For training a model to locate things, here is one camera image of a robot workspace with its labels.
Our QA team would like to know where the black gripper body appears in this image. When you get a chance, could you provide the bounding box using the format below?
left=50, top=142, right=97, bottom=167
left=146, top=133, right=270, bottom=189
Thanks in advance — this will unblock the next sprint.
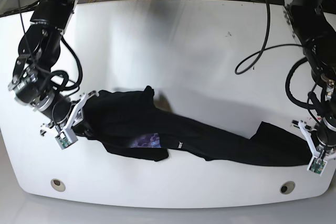
left=313, top=119, right=335, bottom=152
left=34, top=92, right=80, bottom=130

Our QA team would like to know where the black T-shirt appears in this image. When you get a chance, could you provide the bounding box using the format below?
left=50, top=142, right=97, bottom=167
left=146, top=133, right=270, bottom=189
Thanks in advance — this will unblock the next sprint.
left=74, top=87, right=312, bottom=167

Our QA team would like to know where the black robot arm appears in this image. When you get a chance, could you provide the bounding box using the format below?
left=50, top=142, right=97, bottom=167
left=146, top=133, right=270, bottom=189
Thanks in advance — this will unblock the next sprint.
left=285, top=0, right=335, bottom=151
left=8, top=0, right=83, bottom=131

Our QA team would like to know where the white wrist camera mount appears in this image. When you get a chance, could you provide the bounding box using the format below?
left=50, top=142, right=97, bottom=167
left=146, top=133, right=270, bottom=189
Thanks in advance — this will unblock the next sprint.
left=291, top=120, right=335, bottom=176
left=39, top=91, right=99, bottom=150

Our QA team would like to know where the right table cable grommet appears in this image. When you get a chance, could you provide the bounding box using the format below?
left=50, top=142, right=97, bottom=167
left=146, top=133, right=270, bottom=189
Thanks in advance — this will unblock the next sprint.
left=280, top=181, right=296, bottom=195

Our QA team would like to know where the table cable grommet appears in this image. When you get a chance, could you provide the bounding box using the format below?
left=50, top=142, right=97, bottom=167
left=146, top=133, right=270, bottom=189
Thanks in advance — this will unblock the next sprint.
left=280, top=181, right=296, bottom=195
left=50, top=179, right=66, bottom=192

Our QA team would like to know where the left table cable grommet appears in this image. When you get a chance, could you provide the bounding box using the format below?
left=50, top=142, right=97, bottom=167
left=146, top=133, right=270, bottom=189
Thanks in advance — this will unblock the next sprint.
left=50, top=179, right=66, bottom=192

